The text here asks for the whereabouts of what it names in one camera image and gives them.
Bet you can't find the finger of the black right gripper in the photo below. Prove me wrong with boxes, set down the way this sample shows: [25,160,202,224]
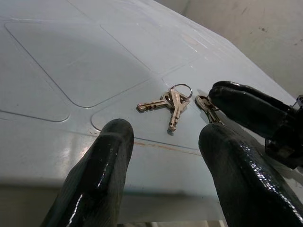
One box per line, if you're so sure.
[208,81,292,114]
[208,93,288,139]

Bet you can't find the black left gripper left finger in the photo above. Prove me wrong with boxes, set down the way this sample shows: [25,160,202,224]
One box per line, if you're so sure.
[39,118,135,227]

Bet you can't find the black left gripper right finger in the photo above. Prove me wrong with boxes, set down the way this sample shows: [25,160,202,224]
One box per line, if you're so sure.
[198,122,303,227]

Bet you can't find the silver keys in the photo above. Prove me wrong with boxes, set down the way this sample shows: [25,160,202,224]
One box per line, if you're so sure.
[136,83,193,132]

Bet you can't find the small silver key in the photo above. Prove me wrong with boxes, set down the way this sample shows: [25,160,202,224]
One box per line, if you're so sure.
[195,94,225,124]

